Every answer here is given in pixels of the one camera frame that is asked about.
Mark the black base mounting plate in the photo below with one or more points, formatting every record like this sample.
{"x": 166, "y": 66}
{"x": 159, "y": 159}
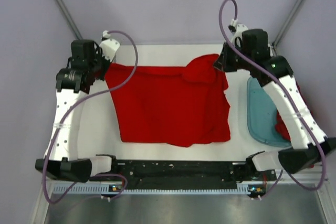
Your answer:
{"x": 142, "y": 174}

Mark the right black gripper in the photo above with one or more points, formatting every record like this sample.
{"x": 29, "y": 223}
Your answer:
{"x": 222, "y": 63}

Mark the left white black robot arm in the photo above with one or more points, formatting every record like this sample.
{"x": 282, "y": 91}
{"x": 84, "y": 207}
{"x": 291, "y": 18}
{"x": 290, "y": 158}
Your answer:
{"x": 61, "y": 161}

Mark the right aluminium frame post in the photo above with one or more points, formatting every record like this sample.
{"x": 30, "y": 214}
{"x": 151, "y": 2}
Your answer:
{"x": 288, "y": 22}

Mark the blue transparent plastic bin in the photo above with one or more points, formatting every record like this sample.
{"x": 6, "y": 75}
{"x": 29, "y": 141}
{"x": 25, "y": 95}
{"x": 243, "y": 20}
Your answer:
{"x": 261, "y": 116}

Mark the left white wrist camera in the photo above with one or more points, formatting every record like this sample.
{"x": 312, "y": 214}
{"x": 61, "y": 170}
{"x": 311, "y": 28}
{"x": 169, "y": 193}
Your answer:
{"x": 109, "y": 46}

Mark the light blue slotted cable duct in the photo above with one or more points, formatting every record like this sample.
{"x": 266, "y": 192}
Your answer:
{"x": 106, "y": 189}

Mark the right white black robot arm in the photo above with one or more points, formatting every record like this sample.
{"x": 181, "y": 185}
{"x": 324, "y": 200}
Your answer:
{"x": 309, "y": 143}

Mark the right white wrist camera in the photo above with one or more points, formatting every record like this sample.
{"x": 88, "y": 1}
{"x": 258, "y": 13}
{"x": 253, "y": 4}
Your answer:
{"x": 236, "y": 28}

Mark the left aluminium frame post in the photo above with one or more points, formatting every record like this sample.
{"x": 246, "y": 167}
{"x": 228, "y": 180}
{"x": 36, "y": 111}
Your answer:
{"x": 68, "y": 18}

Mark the aluminium frame post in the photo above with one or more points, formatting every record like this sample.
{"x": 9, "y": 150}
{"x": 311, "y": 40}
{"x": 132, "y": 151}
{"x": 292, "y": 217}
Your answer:
{"x": 68, "y": 18}
{"x": 288, "y": 22}

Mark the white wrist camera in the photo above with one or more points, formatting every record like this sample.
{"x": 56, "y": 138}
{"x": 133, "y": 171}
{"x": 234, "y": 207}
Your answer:
{"x": 236, "y": 28}
{"x": 109, "y": 46}

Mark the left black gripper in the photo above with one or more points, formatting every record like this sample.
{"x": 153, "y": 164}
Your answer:
{"x": 97, "y": 54}

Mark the dark red t shirt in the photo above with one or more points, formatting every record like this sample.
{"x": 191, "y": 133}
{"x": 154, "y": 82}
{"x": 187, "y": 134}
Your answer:
{"x": 280, "y": 127}

